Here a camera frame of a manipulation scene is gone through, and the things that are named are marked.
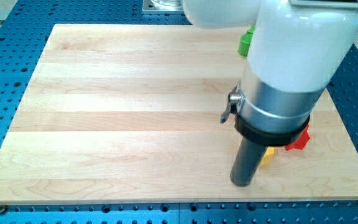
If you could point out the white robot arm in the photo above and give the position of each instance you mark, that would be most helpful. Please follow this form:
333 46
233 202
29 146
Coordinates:
295 49

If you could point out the wooden board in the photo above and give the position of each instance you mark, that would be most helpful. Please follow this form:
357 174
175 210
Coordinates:
130 114

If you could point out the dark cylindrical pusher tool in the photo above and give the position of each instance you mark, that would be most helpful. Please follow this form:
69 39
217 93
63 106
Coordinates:
253 147

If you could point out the green block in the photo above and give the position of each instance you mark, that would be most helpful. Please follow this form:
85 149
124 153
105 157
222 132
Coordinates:
245 41

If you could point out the yellow block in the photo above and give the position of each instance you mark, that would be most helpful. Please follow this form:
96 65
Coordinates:
269 154

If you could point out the red star block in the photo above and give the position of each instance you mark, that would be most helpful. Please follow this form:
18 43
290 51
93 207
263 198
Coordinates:
301 142

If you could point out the board corner screw left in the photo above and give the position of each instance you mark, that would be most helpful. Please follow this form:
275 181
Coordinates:
3 209

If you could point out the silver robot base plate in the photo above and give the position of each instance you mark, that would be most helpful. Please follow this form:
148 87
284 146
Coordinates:
161 5

